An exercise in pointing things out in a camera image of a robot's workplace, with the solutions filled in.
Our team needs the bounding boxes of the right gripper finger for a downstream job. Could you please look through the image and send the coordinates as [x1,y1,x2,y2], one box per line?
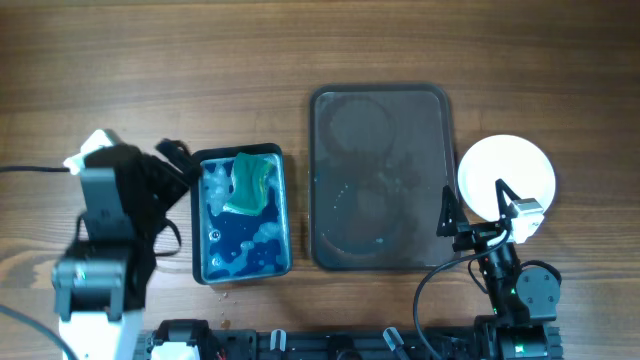
[436,185,469,237]
[495,179,520,219]

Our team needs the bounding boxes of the black water basin tray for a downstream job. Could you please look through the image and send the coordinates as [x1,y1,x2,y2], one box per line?
[191,143,293,285]

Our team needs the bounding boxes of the green yellow sponge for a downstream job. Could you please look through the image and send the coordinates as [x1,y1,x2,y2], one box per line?
[223,153,274,216]

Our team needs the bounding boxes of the white plate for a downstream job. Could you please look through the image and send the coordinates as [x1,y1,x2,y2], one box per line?
[457,135,556,221]

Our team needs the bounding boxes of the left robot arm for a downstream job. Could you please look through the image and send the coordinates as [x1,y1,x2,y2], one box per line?
[52,139,202,359]

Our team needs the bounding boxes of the dark brown serving tray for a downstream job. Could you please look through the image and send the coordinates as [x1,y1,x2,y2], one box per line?
[309,83,456,272]

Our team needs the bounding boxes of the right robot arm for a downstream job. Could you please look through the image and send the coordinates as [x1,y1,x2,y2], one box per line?
[423,179,564,360]

